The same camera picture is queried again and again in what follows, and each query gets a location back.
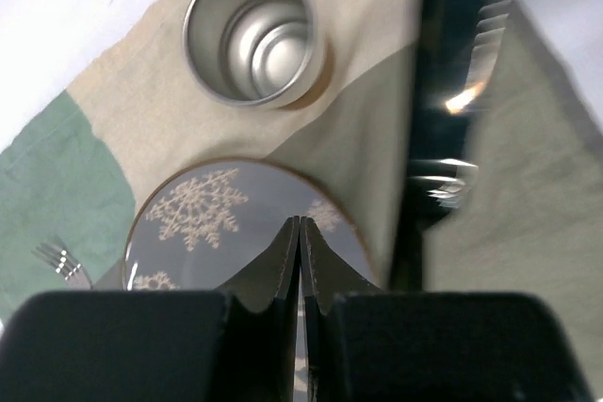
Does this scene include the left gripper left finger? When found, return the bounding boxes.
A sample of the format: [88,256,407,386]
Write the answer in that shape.
[214,216,301,401]

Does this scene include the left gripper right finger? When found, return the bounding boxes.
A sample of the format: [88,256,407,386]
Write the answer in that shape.
[300,217,380,401]

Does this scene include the grey reindeer plate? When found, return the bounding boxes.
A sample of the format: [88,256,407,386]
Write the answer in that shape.
[122,158,377,290]

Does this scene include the green handled fork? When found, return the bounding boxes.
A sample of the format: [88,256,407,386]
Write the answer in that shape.
[31,237,93,290]

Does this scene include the green beige cloth placemat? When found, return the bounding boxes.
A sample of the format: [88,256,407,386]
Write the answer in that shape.
[0,0,603,318]

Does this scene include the metal cup with cork base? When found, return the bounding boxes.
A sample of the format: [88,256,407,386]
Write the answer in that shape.
[182,0,328,108]

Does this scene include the black table knife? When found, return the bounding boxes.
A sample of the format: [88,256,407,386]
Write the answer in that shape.
[387,0,512,291]

